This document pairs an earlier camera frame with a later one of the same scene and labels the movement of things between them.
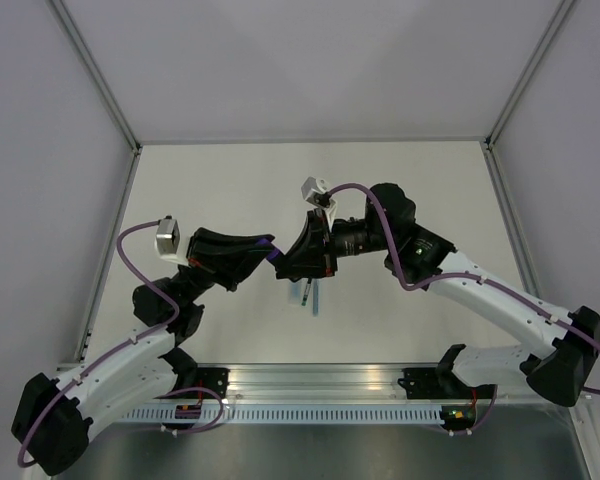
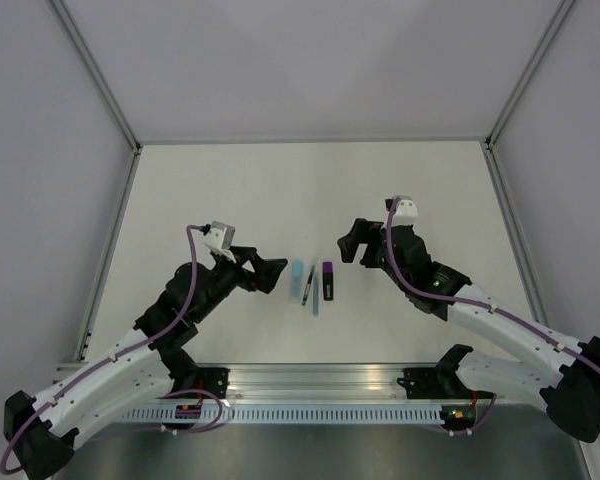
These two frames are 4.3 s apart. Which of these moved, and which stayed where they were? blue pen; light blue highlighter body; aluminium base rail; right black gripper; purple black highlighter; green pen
Moved: purple black highlighter; right black gripper
Stayed: blue pen; light blue highlighter body; green pen; aluminium base rail
